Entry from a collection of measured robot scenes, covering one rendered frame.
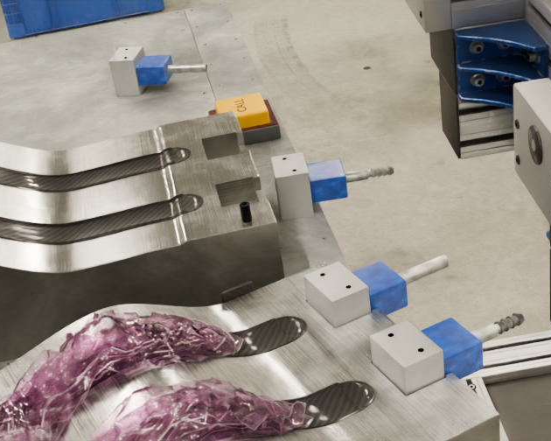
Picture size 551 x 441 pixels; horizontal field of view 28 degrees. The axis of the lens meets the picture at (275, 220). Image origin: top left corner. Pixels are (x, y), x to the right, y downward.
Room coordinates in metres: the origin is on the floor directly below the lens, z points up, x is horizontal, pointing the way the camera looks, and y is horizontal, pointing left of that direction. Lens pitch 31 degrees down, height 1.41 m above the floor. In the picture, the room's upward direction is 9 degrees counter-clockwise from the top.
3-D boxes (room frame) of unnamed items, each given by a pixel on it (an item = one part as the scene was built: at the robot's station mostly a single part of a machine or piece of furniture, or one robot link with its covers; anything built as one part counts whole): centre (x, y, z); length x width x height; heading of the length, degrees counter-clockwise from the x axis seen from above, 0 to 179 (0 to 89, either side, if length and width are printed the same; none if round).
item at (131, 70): (1.44, 0.13, 0.83); 0.13 x 0.05 x 0.05; 75
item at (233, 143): (1.05, 0.04, 0.87); 0.05 x 0.05 x 0.04; 6
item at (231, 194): (0.94, 0.03, 0.87); 0.05 x 0.05 x 0.04; 6
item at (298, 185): (1.06, -0.07, 0.83); 0.13 x 0.05 x 0.05; 91
